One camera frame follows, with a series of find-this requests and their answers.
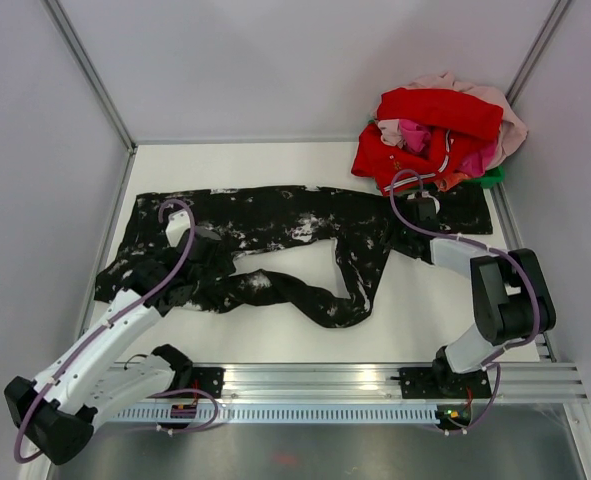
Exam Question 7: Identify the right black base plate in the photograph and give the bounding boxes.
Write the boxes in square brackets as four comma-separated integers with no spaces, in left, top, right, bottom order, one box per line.
[395,366,491,400]

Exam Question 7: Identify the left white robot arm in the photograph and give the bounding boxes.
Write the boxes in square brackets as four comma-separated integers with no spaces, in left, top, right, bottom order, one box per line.
[4,226,234,465]

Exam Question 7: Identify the red trousers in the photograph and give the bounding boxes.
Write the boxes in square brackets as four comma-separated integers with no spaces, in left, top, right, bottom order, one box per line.
[351,87,503,195]

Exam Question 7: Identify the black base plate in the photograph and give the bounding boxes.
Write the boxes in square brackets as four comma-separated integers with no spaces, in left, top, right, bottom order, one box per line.
[172,366,226,399]
[395,366,491,400]

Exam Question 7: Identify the magenta pink trousers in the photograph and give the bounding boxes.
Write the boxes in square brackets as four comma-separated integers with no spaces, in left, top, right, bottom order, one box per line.
[399,119,431,155]

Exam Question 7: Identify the aluminium mounting rail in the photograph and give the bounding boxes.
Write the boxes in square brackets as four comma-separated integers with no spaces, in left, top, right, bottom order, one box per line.
[109,362,589,402]

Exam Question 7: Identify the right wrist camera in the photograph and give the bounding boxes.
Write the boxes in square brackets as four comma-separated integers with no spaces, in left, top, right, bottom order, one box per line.
[415,191,441,213]

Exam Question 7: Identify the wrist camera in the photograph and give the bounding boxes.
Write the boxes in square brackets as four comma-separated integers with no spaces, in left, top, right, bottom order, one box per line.
[415,191,441,213]
[165,210,193,250]

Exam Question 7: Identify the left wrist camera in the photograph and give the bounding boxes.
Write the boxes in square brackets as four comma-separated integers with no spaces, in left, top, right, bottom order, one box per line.
[165,210,193,250]

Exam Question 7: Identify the right aluminium frame post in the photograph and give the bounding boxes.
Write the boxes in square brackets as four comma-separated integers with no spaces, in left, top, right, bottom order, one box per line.
[506,0,574,105]

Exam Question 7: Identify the white slotted cable duct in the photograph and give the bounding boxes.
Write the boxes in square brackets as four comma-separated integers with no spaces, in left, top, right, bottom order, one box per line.
[112,402,439,425]

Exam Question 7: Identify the black white-splattered trousers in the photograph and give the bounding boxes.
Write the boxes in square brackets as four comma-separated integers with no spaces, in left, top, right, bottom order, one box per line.
[92,184,494,330]

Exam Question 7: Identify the purple cable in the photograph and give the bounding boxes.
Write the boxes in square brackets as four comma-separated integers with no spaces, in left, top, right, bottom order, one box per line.
[389,168,546,431]
[13,198,219,465]

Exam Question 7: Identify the light pink trousers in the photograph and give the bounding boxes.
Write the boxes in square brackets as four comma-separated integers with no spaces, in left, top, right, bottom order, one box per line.
[374,71,528,167]

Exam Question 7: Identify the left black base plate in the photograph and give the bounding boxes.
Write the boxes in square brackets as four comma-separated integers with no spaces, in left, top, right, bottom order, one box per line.
[172,366,226,399]

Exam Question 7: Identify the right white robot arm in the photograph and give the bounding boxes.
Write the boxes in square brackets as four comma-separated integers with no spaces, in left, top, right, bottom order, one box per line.
[390,195,557,396]

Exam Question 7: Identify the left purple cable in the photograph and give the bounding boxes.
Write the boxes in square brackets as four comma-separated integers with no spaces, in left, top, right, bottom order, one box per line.
[13,198,219,465]

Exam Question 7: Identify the aluminium frame post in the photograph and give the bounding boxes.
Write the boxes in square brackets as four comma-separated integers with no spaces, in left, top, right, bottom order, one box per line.
[506,0,574,105]
[41,0,137,154]

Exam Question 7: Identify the left aluminium frame post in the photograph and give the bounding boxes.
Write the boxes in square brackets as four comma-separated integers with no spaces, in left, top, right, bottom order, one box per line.
[41,0,137,154]

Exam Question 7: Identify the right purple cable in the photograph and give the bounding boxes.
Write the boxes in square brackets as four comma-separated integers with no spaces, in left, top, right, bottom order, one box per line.
[389,168,546,431]

